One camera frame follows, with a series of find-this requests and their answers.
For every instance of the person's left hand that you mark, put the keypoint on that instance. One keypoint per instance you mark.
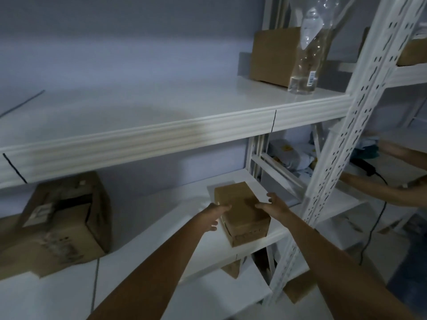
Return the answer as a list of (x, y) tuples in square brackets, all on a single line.
[(213, 216)]

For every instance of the person's right hand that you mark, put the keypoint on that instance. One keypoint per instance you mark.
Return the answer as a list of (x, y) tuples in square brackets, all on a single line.
[(275, 209)]

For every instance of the person's left thumb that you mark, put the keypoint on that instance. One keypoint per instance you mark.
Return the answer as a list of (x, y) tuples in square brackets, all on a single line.
[(224, 208)]

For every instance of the person's right thumb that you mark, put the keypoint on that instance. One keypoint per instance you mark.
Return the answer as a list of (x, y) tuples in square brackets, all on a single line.
[(261, 206)]

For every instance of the small brown cardboard box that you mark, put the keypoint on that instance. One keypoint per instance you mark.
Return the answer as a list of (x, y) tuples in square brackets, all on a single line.
[(243, 213)]

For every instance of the person's right forearm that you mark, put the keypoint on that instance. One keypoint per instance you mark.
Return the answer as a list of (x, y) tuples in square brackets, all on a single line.
[(333, 273)]

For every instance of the person's left forearm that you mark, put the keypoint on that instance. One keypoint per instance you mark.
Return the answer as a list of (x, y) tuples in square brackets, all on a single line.
[(156, 273)]

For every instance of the white plastic bags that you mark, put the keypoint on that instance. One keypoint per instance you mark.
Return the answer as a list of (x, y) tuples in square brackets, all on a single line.
[(290, 156)]

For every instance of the flat brown cardboard box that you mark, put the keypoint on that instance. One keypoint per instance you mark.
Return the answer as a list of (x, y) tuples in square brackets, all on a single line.
[(300, 286)]

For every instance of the white metal shelf rack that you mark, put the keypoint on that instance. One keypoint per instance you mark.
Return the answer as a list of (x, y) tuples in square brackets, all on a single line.
[(407, 75), (166, 136)]

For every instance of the plain brown cardboard box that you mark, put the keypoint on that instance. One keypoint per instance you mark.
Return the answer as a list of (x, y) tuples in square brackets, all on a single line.
[(273, 56)]

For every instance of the clear plastic bottle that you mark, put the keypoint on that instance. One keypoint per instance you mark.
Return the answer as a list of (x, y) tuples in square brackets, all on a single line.
[(308, 56)]

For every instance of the large worn cardboard box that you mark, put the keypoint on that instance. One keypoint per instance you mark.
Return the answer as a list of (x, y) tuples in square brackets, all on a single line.
[(63, 226)]

